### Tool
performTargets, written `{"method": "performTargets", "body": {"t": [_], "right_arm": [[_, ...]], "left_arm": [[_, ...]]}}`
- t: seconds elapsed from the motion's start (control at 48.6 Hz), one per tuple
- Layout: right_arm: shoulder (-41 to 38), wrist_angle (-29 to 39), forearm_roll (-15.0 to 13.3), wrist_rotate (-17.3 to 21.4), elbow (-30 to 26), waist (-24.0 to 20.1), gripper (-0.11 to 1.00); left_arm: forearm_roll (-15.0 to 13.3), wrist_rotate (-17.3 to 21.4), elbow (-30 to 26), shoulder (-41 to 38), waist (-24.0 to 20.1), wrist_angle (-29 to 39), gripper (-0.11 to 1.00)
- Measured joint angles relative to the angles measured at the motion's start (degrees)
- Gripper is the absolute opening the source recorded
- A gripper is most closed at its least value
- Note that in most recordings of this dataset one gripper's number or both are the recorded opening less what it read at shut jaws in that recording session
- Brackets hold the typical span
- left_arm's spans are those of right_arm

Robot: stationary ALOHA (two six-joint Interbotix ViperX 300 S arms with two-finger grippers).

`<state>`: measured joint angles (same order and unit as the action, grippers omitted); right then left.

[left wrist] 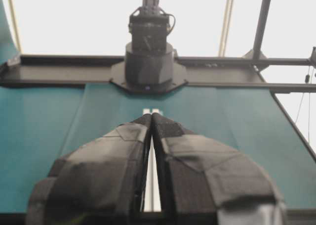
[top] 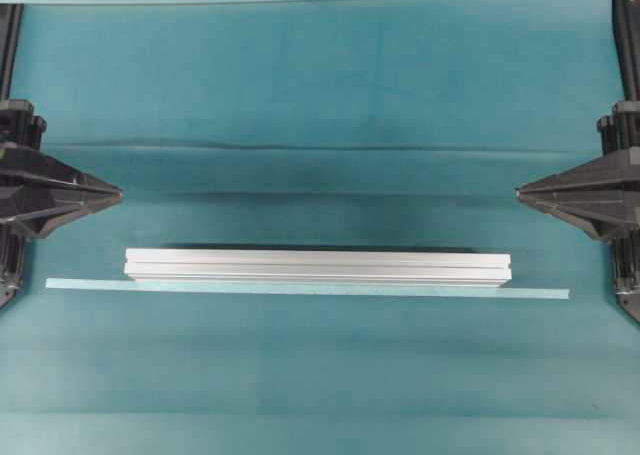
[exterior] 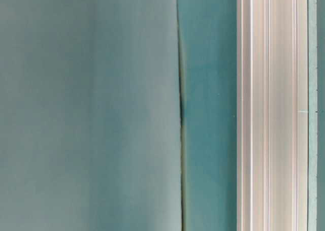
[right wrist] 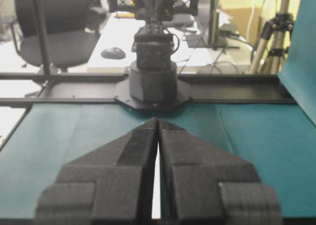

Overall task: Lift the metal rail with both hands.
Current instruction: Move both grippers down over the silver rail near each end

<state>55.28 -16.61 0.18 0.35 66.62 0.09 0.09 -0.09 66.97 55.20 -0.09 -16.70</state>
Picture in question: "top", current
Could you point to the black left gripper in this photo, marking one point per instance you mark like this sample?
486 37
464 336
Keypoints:
35 215

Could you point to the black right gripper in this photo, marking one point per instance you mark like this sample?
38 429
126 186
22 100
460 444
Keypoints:
602 216

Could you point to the silver aluminium extrusion rail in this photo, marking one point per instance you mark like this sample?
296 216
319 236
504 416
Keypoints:
318 266

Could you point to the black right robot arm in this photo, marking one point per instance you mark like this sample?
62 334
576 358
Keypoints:
625 22

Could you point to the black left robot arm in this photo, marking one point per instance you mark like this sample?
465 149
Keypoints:
11 15

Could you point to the teal table cloth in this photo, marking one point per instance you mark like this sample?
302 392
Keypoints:
366 123

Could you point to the light blue tape strip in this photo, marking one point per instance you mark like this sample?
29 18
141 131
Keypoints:
309 289

